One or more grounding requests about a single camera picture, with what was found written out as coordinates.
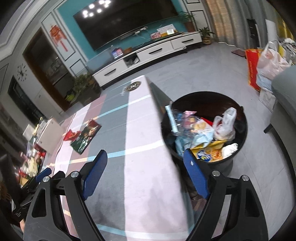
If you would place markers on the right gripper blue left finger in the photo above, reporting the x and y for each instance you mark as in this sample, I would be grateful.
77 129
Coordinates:
91 173

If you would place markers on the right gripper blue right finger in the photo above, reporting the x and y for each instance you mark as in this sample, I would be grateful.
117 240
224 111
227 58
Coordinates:
198 172

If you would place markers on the white tissue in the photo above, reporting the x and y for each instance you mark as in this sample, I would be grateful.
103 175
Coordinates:
228 150

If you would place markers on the red cigarette carton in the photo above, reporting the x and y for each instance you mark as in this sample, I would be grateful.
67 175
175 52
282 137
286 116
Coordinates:
208 122

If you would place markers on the black round trash bin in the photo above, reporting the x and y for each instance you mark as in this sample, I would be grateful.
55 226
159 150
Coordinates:
207 104

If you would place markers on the dark green snack packet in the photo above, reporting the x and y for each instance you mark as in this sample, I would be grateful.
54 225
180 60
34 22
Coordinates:
85 137

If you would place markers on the yellow snack bag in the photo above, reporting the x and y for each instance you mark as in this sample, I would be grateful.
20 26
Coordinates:
211 153

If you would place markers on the red small wrapper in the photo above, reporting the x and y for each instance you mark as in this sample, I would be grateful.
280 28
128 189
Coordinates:
71 136

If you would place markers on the light blue plastic wrapper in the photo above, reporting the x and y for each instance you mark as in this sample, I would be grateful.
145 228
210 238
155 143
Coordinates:
188 130

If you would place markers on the white red plastic bag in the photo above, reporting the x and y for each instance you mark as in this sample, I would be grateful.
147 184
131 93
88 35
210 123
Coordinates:
224 125

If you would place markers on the white side cabinet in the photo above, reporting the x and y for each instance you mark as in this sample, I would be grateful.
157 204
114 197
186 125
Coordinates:
49 135

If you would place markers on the potted plant left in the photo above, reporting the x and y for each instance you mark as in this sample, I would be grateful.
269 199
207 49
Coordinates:
85 90

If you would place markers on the white tv cabinet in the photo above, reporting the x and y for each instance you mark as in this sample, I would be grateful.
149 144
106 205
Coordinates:
145 55

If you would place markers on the grey sofa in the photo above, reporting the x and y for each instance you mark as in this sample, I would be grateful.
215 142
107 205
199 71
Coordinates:
282 121

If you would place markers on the red shopping bag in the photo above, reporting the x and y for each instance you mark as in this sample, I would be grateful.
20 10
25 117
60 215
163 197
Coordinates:
252 57

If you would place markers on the potted plant by cabinet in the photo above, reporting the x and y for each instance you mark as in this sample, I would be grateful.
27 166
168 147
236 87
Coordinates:
206 34

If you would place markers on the large black television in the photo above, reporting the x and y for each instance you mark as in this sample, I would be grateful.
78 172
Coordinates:
104 21

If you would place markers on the grey curtains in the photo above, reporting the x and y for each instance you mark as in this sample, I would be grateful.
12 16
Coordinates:
230 22

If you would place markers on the black wall clock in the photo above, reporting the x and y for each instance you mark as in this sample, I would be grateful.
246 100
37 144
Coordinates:
22 72

